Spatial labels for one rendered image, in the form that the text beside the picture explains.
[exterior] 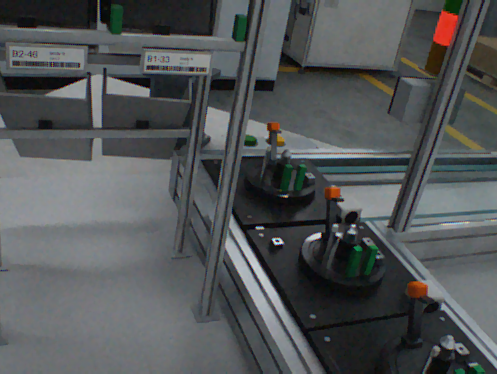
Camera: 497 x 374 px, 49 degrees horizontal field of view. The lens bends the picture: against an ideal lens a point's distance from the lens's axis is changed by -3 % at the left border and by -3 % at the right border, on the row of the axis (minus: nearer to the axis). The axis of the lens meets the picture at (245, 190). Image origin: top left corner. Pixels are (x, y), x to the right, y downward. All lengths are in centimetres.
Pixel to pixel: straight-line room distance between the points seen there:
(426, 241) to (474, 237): 13
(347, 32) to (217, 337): 475
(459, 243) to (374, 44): 459
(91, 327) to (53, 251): 20
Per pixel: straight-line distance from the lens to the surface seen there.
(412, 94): 97
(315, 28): 527
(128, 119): 90
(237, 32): 69
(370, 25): 559
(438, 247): 117
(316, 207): 105
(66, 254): 103
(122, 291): 95
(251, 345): 84
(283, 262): 88
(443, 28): 97
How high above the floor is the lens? 148
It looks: 29 degrees down
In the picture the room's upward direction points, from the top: 11 degrees clockwise
